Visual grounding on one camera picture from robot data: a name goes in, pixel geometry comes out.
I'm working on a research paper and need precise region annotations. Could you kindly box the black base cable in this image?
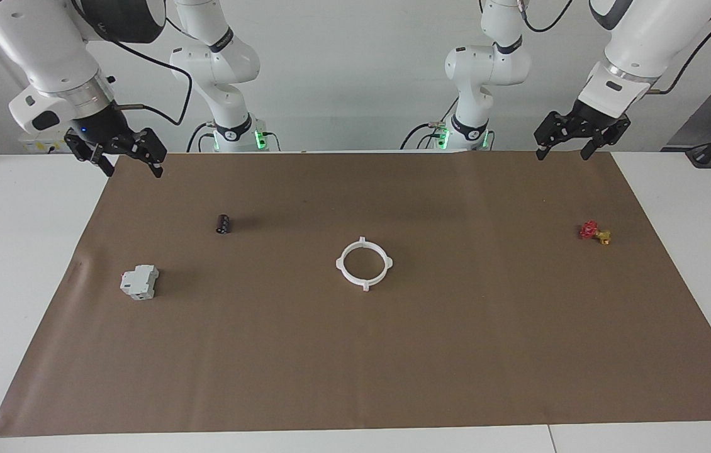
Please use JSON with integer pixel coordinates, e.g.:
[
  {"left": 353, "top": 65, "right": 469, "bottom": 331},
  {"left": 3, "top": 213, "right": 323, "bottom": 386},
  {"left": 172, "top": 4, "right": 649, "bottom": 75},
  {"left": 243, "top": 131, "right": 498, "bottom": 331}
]
[
  {"left": 186, "top": 121, "right": 216, "bottom": 153},
  {"left": 400, "top": 96, "right": 459, "bottom": 150}
]

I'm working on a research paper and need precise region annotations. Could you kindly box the grey circuit breaker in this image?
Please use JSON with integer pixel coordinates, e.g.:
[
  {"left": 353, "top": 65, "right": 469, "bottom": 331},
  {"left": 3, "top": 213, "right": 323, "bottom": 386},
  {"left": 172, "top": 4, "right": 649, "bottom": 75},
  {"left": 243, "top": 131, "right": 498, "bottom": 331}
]
[{"left": 120, "top": 264, "right": 160, "bottom": 301}]

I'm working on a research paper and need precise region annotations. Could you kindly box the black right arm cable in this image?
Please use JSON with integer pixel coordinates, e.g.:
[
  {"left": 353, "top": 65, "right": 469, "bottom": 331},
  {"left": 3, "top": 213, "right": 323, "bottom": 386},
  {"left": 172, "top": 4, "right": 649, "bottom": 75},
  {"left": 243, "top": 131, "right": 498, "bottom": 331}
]
[{"left": 76, "top": 0, "right": 195, "bottom": 125}]

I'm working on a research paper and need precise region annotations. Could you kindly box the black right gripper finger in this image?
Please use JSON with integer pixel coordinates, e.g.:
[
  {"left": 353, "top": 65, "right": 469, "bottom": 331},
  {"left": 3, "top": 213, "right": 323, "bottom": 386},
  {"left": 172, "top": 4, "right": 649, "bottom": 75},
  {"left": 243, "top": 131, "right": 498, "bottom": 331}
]
[
  {"left": 64, "top": 134, "right": 113, "bottom": 177},
  {"left": 130, "top": 129, "right": 167, "bottom": 179}
]

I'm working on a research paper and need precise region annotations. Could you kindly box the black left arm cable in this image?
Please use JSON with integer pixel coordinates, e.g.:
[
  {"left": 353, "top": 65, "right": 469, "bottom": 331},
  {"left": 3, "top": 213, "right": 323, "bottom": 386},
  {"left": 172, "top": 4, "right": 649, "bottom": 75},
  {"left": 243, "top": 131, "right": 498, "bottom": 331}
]
[{"left": 519, "top": 0, "right": 711, "bottom": 95}]

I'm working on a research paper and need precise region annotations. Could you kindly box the red and brass valve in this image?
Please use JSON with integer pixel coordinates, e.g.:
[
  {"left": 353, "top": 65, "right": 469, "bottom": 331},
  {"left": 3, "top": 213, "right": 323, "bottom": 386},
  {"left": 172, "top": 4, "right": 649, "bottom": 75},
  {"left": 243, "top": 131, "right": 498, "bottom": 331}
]
[{"left": 579, "top": 221, "right": 612, "bottom": 245}]

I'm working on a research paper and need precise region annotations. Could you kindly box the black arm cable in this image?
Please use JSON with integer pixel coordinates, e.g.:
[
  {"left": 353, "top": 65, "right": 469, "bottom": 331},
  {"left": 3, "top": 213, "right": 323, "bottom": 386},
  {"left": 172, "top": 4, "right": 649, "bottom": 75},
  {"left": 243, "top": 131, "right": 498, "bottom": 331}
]
[
  {"left": 76, "top": 0, "right": 195, "bottom": 125},
  {"left": 519, "top": 0, "right": 711, "bottom": 95}
]

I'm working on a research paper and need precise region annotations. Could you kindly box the white socket box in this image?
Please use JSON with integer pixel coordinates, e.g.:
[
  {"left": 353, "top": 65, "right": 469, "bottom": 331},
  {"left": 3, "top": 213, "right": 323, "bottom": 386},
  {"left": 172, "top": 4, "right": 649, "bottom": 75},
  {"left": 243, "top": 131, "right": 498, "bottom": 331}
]
[{"left": 19, "top": 133, "right": 76, "bottom": 154}]

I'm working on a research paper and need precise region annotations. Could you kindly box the brown paper mat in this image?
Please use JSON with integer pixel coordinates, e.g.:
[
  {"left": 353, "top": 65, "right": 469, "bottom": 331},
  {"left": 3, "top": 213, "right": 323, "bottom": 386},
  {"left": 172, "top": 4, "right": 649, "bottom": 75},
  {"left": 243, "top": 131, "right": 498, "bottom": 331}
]
[{"left": 0, "top": 150, "right": 711, "bottom": 438}]

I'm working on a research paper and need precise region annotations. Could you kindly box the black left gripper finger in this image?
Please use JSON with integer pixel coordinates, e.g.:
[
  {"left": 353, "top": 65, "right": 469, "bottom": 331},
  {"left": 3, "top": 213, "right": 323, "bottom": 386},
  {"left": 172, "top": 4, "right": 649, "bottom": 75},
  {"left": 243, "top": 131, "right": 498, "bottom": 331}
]
[
  {"left": 581, "top": 123, "right": 630, "bottom": 160},
  {"left": 534, "top": 114, "right": 578, "bottom": 161}
]

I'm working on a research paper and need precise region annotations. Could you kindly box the white half-ring pipe clamp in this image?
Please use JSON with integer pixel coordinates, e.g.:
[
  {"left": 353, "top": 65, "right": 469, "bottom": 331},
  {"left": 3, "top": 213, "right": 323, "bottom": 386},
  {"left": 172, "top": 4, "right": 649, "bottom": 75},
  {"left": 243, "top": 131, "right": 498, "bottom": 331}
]
[
  {"left": 335, "top": 237, "right": 369, "bottom": 294},
  {"left": 360, "top": 237, "right": 394, "bottom": 294}
]

